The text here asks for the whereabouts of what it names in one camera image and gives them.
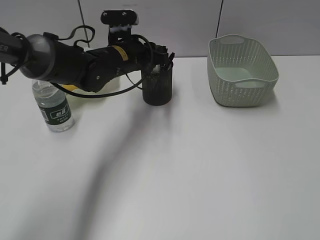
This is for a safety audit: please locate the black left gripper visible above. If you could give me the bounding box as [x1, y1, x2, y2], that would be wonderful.
[82, 34, 168, 93]

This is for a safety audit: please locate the clear water bottle green label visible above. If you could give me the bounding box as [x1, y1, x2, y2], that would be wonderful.
[32, 80, 75, 133]

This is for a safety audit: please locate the black marker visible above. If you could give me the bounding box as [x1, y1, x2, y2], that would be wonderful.
[163, 52, 175, 71]

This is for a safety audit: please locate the yellow mango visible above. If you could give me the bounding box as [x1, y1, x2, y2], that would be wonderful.
[61, 84, 78, 92]

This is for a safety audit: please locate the white eraser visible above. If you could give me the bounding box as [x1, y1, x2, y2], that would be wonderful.
[151, 64, 161, 75]

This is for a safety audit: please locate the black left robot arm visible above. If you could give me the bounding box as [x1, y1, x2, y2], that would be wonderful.
[0, 29, 169, 93]

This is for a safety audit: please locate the translucent green wavy plate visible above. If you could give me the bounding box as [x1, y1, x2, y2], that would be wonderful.
[72, 77, 120, 96]

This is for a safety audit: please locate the black mesh pen holder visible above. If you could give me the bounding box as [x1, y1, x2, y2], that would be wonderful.
[141, 67, 173, 106]

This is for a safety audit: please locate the pale green plastic basket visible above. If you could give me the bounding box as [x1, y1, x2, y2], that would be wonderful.
[207, 34, 279, 108]

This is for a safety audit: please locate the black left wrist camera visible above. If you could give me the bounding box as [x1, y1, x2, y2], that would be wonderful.
[100, 9, 139, 45]

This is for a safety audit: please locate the black wall cable left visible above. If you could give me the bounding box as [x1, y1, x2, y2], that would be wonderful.
[77, 0, 92, 49]

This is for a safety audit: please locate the black wall cable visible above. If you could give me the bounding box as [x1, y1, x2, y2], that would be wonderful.
[77, 0, 92, 49]
[215, 0, 224, 39]

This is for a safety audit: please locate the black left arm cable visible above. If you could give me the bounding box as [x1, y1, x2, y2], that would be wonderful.
[0, 25, 155, 99]

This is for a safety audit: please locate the black wall cable right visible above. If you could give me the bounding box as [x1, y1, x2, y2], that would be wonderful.
[215, 0, 224, 39]

